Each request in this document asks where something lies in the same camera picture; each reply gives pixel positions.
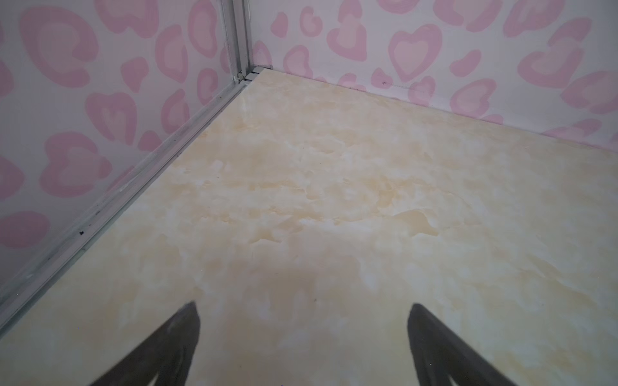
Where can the aluminium frame profile left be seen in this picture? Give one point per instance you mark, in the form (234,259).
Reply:
(98,98)

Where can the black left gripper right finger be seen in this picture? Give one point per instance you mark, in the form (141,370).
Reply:
(441,357)

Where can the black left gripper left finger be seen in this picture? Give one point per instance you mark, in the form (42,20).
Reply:
(164,357)

